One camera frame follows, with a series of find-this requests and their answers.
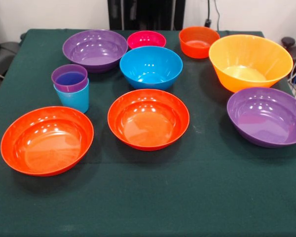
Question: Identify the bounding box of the thin black cable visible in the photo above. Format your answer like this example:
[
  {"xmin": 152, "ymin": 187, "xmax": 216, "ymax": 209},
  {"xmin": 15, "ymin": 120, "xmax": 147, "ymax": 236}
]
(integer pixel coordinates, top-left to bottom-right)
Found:
[{"xmin": 213, "ymin": 0, "xmax": 221, "ymax": 32}]

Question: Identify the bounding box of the blue plastic cup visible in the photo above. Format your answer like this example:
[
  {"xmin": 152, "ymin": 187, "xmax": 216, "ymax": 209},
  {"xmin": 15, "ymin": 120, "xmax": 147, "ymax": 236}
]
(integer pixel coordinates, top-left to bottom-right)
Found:
[{"xmin": 53, "ymin": 78, "xmax": 90, "ymax": 114}]

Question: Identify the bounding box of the pink plastic bowl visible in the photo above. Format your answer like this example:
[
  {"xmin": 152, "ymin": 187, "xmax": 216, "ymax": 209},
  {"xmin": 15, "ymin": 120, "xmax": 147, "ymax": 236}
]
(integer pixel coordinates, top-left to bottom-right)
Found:
[{"xmin": 127, "ymin": 30, "xmax": 167, "ymax": 50}]

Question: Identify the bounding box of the blue plastic bowl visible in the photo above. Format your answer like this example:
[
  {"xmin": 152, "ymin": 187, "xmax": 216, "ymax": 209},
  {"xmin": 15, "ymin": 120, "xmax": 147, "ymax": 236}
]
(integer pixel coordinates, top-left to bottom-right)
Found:
[{"xmin": 119, "ymin": 46, "xmax": 184, "ymax": 91}]

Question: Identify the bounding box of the small deep orange bowl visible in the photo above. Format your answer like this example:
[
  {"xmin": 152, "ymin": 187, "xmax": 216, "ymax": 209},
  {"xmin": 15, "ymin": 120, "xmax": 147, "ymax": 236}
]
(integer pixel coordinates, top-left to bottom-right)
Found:
[{"xmin": 179, "ymin": 26, "xmax": 221, "ymax": 59}]

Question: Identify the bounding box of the purple plastic bowl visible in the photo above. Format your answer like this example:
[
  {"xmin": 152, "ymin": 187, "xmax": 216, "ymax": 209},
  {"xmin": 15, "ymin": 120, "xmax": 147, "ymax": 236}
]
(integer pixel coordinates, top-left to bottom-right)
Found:
[
  {"xmin": 62, "ymin": 29, "xmax": 128, "ymax": 74},
  {"xmin": 226, "ymin": 86, "xmax": 296, "ymax": 149}
]

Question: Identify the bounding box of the black cable with plug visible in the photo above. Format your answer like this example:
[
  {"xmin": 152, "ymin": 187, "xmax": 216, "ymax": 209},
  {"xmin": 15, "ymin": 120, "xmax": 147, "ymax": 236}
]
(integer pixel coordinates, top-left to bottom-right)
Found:
[{"xmin": 204, "ymin": 0, "xmax": 212, "ymax": 28}]

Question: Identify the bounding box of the dark green tablecloth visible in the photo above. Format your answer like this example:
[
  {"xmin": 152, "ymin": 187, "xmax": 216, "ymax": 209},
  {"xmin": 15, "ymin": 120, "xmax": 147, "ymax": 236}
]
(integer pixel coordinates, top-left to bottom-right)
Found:
[{"xmin": 0, "ymin": 29, "xmax": 296, "ymax": 237}]

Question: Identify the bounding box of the wide red-orange bowl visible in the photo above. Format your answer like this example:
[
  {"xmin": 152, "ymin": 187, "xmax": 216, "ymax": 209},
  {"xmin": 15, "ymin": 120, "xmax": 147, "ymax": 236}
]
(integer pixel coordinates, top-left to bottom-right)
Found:
[
  {"xmin": 107, "ymin": 88, "xmax": 190, "ymax": 151},
  {"xmin": 0, "ymin": 106, "xmax": 94, "ymax": 177}
]

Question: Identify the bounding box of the purple plastic cup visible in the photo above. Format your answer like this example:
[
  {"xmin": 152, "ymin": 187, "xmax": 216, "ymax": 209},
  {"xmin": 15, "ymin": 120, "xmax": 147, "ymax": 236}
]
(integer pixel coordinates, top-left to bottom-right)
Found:
[{"xmin": 51, "ymin": 64, "xmax": 89, "ymax": 93}]

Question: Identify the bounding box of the large yellow-orange bowl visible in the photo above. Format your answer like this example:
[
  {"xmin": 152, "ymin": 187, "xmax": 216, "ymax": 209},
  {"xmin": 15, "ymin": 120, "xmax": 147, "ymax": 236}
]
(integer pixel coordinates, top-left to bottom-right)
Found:
[{"xmin": 208, "ymin": 34, "xmax": 294, "ymax": 93}]

